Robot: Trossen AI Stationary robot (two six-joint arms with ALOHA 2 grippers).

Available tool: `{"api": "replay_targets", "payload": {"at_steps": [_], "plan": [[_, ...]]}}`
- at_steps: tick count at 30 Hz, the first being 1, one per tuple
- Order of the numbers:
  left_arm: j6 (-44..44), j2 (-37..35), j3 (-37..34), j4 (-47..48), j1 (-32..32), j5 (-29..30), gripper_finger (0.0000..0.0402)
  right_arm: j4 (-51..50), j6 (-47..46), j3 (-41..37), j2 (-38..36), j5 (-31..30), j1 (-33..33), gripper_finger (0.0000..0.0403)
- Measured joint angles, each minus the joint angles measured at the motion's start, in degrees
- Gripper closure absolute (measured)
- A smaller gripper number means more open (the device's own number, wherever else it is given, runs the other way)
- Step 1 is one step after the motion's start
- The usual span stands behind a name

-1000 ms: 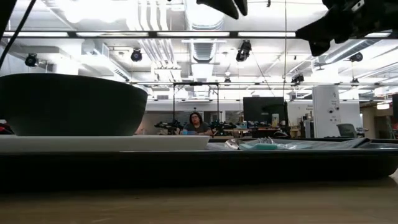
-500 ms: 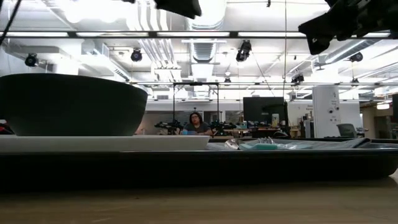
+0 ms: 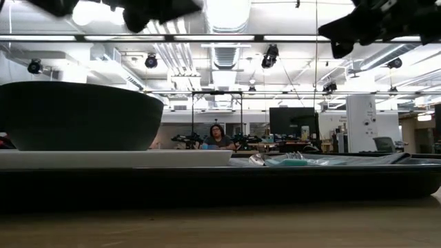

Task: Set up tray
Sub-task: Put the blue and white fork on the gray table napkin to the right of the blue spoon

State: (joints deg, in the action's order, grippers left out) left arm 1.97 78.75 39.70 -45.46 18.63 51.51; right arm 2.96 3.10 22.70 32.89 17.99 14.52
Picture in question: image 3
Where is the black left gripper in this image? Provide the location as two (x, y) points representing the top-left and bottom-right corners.
(27, 0), (203, 34)

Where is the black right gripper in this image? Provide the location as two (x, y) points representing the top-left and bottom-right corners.
(318, 0), (441, 60)

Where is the grey cloth napkin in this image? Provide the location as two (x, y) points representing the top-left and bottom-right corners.
(229, 152), (413, 167)

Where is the black bowl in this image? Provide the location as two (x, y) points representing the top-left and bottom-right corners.
(0, 81), (165, 152)

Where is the teal-handled metal spoon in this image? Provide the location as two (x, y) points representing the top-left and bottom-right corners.
(248, 153), (309, 167)

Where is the white round plate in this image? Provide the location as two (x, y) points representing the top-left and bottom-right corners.
(0, 149), (234, 170)

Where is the black plastic serving tray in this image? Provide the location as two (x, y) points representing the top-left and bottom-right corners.
(0, 152), (441, 211)

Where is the white pillar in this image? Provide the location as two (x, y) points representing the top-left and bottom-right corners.
(345, 94), (378, 154)

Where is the grey office chair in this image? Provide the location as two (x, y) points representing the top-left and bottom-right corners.
(372, 136), (398, 154)

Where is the person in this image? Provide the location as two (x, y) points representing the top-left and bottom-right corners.
(202, 123), (238, 151)

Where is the thin black hanging cable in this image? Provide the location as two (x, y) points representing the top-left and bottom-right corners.
(314, 0), (318, 110)

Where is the thin slanted black cable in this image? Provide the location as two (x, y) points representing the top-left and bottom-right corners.
(278, 57), (306, 107)

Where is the white round air duct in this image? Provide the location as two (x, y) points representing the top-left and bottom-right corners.
(203, 0), (252, 34)

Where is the black aluminium table frame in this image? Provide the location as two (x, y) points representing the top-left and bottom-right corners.
(0, 33), (441, 43)

